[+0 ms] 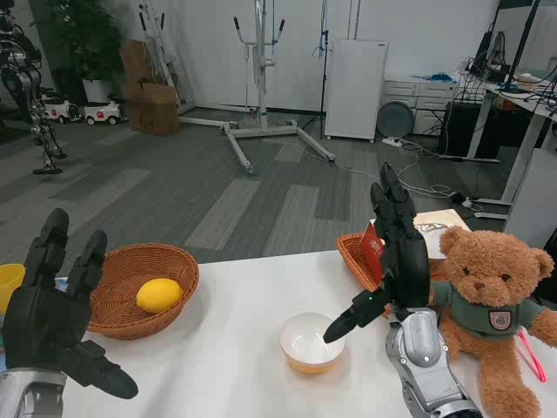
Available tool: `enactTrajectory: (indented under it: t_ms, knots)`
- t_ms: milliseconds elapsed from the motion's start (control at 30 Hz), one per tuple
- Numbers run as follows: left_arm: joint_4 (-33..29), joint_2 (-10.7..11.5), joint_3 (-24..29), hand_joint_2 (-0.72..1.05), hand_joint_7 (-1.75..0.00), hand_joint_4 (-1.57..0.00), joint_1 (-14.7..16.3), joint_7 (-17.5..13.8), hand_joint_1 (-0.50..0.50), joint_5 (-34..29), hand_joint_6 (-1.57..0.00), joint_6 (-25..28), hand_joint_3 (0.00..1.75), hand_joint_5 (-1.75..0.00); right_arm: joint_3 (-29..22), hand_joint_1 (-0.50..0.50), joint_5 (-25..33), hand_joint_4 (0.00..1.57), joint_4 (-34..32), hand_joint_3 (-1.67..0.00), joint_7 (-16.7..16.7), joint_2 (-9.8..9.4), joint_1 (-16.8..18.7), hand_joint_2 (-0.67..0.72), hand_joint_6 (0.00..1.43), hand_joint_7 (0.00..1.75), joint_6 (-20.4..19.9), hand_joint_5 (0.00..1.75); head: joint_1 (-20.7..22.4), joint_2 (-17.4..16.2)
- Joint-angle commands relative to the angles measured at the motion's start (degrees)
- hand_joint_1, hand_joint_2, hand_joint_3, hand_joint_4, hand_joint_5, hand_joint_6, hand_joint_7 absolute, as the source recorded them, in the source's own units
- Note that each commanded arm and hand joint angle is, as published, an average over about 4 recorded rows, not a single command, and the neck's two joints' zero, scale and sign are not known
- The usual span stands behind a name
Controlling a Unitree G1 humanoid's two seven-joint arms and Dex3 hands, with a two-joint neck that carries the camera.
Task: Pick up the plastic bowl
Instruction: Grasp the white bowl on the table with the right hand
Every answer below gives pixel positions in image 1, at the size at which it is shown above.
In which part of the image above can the grey round tray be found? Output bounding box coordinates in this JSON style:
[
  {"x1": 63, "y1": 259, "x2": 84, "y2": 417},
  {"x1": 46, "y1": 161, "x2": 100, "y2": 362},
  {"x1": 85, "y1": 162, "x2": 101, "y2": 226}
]
[{"x1": 376, "y1": 100, "x2": 417, "y2": 139}]

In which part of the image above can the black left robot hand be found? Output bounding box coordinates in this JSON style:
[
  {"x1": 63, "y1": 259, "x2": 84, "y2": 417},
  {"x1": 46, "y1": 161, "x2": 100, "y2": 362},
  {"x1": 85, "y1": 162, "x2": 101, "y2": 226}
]
[{"x1": 2, "y1": 207, "x2": 139, "y2": 401}]

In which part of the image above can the white floor cable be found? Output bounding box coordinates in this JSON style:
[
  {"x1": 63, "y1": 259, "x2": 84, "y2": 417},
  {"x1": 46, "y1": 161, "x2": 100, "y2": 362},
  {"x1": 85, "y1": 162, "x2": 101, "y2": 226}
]
[{"x1": 260, "y1": 138, "x2": 456, "y2": 199}]

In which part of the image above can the black and silver humanoid robot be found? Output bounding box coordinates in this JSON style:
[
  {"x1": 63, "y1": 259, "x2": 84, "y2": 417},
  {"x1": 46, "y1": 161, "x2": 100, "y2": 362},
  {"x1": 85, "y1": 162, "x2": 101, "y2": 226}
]
[{"x1": 0, "y1": 0, "x2": 69, "y2": 176}]

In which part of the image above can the black tripod stand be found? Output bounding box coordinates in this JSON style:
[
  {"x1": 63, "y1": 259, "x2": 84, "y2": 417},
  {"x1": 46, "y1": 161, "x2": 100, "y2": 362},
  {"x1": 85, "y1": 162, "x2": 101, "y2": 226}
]
[{"x1": 301, "y1": 0, "x2": 332, "y2": 131}]

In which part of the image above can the white tall cabinet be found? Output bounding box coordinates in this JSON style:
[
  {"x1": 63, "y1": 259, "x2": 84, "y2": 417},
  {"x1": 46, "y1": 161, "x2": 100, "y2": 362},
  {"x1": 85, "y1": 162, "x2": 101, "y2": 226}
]
[{"x1": 324, "y1": 38, "x2": 390, "y2": 141}]

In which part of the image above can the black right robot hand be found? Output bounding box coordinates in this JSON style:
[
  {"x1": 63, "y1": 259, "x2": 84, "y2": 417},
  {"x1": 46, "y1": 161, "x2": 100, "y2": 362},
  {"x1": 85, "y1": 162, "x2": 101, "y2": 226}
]
[{"x1": 322, "y1": 162, "x2": 432, "y2": 345}]

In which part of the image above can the white office desk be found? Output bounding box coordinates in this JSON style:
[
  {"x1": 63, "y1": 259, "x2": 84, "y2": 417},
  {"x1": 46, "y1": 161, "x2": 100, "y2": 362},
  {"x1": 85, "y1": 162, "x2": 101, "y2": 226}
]
[{"x1": 476, "y1": 76, "x2": 557, "y2": 206}]

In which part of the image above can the brown cardboard box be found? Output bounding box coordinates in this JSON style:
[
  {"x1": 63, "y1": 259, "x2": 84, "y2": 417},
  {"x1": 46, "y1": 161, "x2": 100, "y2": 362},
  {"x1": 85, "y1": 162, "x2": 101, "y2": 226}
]
[{"x1": 119, "y1": 40, "x2": 182, "y2": 136}]

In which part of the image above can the black computer tower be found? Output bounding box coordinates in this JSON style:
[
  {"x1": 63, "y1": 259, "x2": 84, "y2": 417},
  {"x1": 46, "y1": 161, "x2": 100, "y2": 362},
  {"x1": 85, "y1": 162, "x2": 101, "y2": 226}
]
[{"x1": 442, "y1": 100, "x2": 501, "y2": 160}]

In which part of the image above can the white mobile hoist frame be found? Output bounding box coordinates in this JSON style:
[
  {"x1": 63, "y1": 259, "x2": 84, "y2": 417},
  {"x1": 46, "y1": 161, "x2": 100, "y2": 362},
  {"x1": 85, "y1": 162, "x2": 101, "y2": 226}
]
[{"x1": 178, "y1": 0, "x2": 336, "y2": 175}]

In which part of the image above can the green potted plant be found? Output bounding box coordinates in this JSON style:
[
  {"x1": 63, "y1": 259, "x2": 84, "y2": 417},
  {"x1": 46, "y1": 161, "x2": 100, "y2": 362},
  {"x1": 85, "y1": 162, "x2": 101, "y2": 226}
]
[{"x1": 41, "y1": 0, "x2": 125, "y2": 105}]

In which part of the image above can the yellow lemon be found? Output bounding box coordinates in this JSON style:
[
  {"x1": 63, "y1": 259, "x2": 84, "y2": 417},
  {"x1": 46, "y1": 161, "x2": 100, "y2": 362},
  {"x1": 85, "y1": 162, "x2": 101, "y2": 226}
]
[{"x1": 136, "y1": 278, "x2": 185, "y2": 314}]

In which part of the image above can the white and orange plastic bowl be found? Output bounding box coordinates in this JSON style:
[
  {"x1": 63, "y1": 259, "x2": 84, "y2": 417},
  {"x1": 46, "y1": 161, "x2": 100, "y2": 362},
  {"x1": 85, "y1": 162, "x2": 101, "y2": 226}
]
[{"x1": 278, "y1": 311, "x2": 346, "y2": 375}]

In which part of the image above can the white low cabinet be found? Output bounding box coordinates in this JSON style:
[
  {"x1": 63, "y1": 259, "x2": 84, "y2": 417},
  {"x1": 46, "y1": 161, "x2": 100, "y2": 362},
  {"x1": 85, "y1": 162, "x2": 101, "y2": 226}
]
[{"x1": 503, "y1": 147, "x2": 557, "y2": 250}]

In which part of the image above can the white drawer cabinet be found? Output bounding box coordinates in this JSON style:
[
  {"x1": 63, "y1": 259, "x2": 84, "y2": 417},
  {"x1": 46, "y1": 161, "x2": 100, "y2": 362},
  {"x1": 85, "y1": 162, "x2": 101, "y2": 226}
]
[{"x1": 382, "y1": 76, "x2": 459, "y2": 136}]

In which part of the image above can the round wicker basket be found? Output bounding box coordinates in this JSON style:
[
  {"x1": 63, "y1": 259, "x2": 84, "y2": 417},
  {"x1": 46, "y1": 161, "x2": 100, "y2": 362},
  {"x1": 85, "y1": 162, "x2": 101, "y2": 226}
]
[{"x1": 86, "y1": 242, "x2": 200, "y2": 340}]

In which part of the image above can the yellow and grey bowl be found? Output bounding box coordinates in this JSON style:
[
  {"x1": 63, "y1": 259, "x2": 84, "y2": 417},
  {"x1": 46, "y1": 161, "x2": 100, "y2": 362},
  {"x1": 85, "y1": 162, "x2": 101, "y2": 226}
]
[{"x1": 0, "y1": 263, "x2": 26, "y2": 317}]

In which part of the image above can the brown teddy bear green shirt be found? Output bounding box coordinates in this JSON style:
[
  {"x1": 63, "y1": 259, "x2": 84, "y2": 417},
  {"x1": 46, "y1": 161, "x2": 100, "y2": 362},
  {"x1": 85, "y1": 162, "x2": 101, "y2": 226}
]
[{"x1": 428, "y1": 226, "x2": 557, "y2": 417}]

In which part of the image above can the red and beige tissue box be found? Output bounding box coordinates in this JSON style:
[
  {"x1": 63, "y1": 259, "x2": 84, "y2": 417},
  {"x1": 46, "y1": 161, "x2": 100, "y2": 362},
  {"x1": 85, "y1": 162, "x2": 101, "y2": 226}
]
[{"x1": 359, "y1": 210, "x2": 473, "y2": 282}]

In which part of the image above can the pink strap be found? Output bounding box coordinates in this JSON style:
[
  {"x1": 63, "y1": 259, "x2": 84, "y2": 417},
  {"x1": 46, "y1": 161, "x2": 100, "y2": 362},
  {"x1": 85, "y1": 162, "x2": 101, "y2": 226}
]
[{"x1": 517, "y1": 328, "x2": 547, "y2": 383}]

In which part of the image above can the rectangular wicker basket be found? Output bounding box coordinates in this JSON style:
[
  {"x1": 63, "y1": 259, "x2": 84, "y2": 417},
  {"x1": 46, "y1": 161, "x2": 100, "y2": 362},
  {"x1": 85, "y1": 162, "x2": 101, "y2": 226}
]
[{"x1": 337, "y1": 233, "x2": 449, "y2": 293}]

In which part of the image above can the white metal ladder frame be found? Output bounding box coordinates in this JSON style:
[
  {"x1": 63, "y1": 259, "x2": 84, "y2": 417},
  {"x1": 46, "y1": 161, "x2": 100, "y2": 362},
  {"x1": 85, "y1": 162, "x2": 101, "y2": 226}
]
[{"x1": 138, "y1": 0, "x2": 187, "y2": 115}]

